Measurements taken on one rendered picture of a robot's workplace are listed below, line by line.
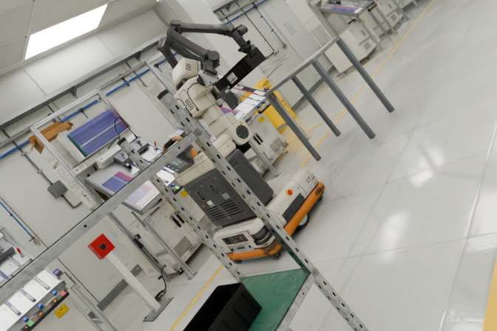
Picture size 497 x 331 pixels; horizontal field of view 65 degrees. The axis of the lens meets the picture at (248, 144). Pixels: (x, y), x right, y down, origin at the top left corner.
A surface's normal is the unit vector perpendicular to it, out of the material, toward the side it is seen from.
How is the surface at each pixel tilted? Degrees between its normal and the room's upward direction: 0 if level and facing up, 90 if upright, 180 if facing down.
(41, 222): 90
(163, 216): 90
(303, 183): 90
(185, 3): 90
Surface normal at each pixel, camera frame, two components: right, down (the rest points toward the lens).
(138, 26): 0.55, -0.34
